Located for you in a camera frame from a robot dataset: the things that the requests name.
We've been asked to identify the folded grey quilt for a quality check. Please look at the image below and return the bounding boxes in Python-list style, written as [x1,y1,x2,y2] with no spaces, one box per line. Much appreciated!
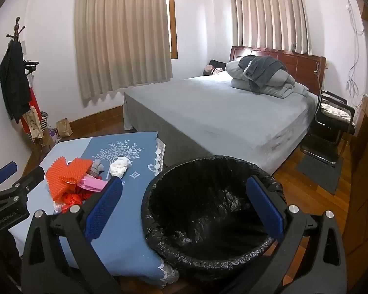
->
[225,57,310,99]

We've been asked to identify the pink mesh bag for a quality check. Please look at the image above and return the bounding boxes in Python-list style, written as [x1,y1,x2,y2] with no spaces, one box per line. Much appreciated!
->
[77,176,109,193]

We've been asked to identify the striped bag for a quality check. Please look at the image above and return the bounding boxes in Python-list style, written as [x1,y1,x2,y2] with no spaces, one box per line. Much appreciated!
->
[40,111,50,135]

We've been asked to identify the trash bin with black bag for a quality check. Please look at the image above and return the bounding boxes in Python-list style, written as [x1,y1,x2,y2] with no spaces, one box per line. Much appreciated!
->
[141,156,287,282]

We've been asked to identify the black metal chair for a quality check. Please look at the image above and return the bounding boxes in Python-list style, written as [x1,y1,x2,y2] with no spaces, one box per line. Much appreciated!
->
[300,90,355,167]

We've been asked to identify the beige printed tote bag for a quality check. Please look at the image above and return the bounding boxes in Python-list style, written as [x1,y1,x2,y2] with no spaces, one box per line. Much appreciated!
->
[22,106,44,140]

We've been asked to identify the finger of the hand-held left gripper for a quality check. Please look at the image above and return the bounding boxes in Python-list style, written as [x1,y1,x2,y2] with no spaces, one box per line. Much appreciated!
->
[0,161,18,188]
[0,167,46,197]

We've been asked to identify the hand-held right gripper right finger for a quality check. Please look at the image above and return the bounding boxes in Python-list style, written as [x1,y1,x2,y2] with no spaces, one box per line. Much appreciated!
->
[224,174,348,294]

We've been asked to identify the wooden window frame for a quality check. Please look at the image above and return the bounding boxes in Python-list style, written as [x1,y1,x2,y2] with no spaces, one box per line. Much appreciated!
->
[166,0,178,59]

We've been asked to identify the beige chair cushion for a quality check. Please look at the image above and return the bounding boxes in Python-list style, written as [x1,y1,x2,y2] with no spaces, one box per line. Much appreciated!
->
[320,103,352,121]

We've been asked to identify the white wall cables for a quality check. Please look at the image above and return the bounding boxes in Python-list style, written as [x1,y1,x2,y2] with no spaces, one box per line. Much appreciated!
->
[344,0,366,105]

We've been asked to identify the red wooden headboard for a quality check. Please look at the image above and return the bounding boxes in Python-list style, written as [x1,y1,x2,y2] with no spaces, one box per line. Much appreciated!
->
[230,46,326,95]

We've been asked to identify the brown paper bag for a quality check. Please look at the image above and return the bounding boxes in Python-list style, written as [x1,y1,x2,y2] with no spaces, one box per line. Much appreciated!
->
[56,118,73,137]

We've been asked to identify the narrow beige curtain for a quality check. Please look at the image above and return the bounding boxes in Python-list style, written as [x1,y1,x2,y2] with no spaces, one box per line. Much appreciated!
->
[230,0,313,56]

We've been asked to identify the dark hanging coat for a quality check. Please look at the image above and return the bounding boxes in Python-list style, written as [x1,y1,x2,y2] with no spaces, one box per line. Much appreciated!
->
[0,40,32,123]

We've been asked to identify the wide beige curtain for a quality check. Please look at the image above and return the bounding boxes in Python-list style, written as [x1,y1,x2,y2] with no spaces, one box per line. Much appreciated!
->
[74,0,173,101]

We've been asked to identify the grey floor mat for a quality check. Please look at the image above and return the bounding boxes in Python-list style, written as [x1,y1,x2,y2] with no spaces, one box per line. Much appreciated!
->
[296,156,344,195]

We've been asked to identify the orange mesh net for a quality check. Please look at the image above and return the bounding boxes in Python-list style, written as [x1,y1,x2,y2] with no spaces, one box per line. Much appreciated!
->
[45,157,94,201]

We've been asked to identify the black clothes hangers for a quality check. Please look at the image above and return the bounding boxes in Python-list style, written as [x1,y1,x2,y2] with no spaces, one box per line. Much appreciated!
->
[23,60,40,74]

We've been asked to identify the crumpled white tissue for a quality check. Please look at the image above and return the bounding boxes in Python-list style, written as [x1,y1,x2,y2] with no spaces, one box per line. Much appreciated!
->
[109,156,132,179]

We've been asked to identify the pink bundle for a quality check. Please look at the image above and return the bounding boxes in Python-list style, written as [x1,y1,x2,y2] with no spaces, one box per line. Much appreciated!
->
[204,64,224,75]

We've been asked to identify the red glove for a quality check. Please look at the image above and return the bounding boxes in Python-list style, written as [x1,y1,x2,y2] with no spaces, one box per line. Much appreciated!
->
[60,190,89,212]

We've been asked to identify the red bag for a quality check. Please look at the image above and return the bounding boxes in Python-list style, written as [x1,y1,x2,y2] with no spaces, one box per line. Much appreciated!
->
[20,87,42,134]

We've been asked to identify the crumpled grey cloth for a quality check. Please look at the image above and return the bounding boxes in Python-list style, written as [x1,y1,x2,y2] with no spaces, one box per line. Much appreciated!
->
[87,159,106,178]

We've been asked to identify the wooden cabinet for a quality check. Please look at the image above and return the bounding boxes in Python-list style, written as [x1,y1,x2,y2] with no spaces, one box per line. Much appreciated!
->
[342,96,368,255]

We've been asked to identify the bed with grey sheet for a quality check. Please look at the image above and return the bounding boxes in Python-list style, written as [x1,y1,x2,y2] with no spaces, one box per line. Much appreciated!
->
[123,73,319,175]

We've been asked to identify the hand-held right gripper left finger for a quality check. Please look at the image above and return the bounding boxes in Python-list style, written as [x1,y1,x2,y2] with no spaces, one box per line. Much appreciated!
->
[21,176,124,294]

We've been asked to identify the black pillow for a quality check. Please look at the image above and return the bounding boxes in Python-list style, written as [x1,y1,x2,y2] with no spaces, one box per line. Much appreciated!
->
[202,59,228,75]

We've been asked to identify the blue tree-print tablecloth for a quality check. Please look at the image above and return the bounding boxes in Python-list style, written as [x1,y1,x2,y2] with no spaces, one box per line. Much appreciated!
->
[11,132,180,284]

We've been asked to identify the dark grey clothing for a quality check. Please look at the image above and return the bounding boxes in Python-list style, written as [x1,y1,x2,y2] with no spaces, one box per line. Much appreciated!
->
[238,56,287,88]

